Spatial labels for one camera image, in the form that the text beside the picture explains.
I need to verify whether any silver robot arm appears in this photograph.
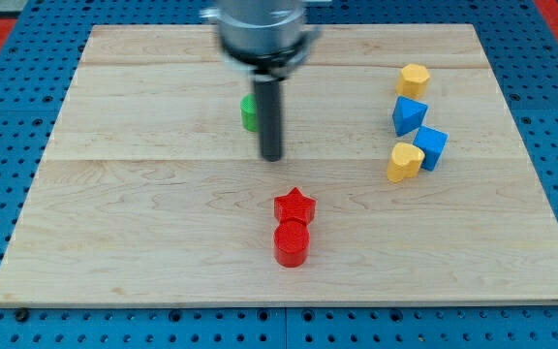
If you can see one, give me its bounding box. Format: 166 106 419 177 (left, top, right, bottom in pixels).
200 0 322 80

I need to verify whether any red star block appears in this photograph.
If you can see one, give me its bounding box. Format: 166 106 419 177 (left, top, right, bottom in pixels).
273 187 317 226

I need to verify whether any red cylinder block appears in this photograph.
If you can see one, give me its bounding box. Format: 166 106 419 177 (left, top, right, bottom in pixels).
273 220 310 268

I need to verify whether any green cylinder block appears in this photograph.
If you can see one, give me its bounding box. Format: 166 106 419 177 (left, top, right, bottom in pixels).
240 94 258 132

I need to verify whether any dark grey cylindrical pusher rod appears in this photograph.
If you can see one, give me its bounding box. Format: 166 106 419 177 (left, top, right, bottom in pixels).
252 74 283 162

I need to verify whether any yellow heart block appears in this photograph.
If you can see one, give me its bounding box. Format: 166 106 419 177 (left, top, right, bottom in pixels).
387 143 425 183

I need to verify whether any light wooden board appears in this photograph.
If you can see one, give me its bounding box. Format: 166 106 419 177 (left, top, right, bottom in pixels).
0 24 558 308

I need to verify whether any blue triangle block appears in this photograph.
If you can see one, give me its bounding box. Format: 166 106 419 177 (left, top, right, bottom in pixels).
392 96 428 136

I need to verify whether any blue cube block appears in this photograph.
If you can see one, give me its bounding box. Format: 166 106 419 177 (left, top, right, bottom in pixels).
413 126 449 171

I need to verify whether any yellow hexagon block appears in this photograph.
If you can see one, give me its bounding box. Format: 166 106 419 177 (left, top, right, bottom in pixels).
395 63 430 100

